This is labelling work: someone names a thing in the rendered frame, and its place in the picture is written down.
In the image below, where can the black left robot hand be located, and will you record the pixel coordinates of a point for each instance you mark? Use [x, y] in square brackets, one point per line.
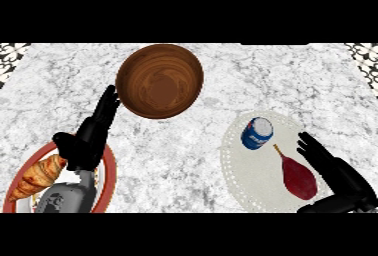
[90, 133]

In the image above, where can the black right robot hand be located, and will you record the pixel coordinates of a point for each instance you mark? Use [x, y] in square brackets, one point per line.
[340, 173]

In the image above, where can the white round placemat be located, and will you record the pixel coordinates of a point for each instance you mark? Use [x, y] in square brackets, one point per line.
[258, 173]

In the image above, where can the brown wooden bowl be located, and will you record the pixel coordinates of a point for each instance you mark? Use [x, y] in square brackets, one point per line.
[159, 81]

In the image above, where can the red rimmed white plate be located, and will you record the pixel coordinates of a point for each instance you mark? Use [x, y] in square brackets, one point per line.
[105, 180]

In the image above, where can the golden brown croissant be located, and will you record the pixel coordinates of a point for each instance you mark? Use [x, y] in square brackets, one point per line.
[37, 178]

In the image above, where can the blue and white can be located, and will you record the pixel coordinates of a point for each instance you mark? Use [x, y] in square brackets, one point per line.
[257, 133]

